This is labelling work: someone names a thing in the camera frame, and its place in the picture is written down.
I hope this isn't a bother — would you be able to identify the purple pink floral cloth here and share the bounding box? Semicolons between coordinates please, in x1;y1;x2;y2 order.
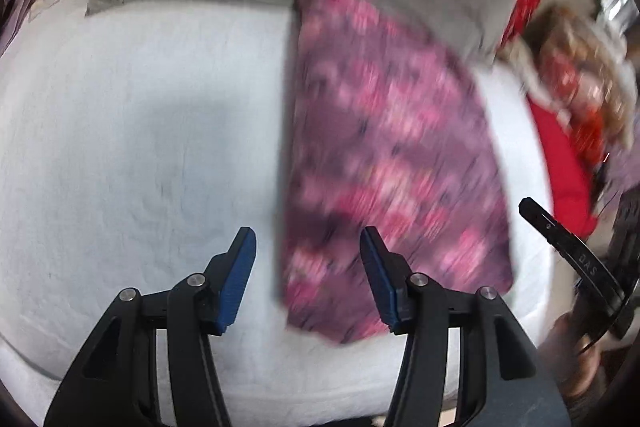
282;0;514;343

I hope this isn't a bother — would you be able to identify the solid red cloth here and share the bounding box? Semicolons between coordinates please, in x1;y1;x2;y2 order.
527;98;598;239

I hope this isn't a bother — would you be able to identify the red floral plastic bag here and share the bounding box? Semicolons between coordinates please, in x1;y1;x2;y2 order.
498;4;638;150

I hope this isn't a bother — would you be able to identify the white bed sheet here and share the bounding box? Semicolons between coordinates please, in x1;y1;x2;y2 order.
0;0;557;427

